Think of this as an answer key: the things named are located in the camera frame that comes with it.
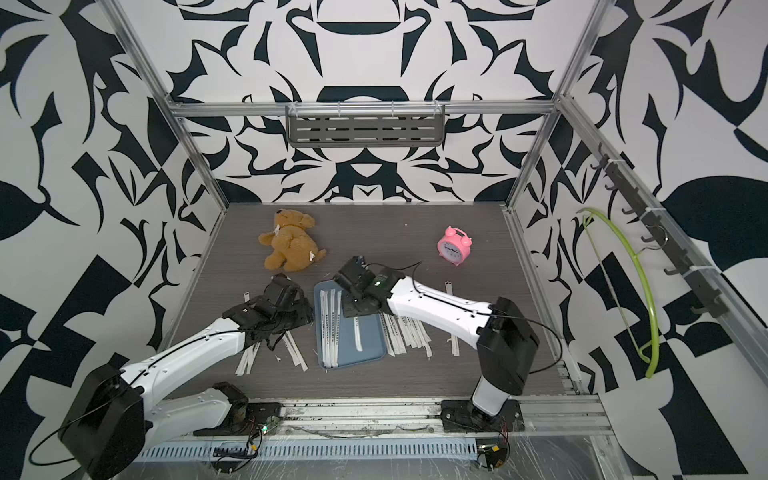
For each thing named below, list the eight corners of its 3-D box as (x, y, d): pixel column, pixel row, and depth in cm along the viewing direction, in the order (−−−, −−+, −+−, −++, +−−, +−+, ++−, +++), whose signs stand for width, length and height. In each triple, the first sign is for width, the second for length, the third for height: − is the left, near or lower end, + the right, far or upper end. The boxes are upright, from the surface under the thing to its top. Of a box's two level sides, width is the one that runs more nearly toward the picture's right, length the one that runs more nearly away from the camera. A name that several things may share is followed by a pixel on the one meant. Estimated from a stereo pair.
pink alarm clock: (435, 255, 108) (440, 233, 98) (443, 245, 111) (449, 223, 101) (460, 268, 104) (467, 247, 95) (467, 258, 107) (475, 236, 98)
